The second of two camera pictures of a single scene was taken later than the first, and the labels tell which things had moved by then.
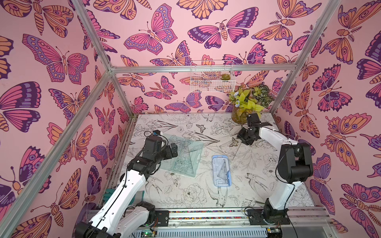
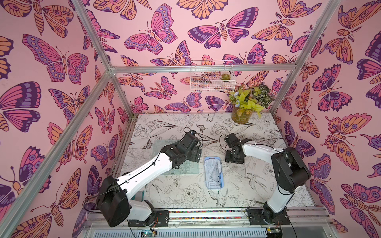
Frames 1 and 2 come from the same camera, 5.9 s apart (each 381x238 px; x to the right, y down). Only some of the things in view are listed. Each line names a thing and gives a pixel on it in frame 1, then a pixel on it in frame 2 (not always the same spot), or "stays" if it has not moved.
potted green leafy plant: (247, 102) stays
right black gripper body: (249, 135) → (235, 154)
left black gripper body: (165, 153) → (192, 156)
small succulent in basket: (225, 77) stays
